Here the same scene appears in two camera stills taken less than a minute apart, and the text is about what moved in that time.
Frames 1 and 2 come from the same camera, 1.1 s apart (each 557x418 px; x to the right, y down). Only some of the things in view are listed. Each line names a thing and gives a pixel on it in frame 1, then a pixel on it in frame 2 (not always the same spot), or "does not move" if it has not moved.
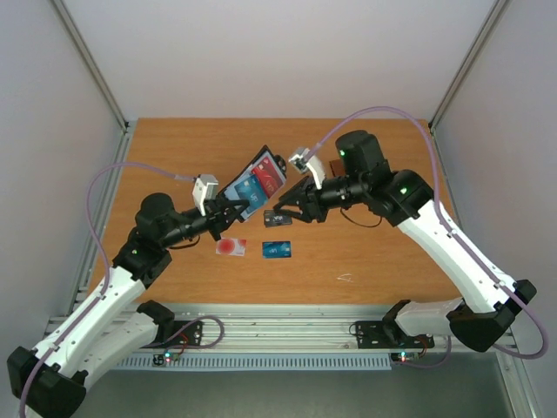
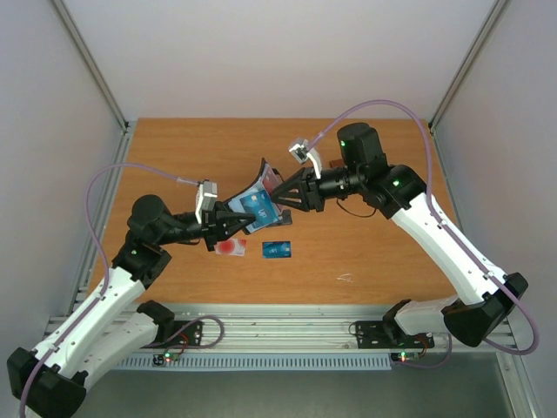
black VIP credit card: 271,219 does not move
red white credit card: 231,246 does not move
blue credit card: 277,249 does not move
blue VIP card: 252,192 to 258,204
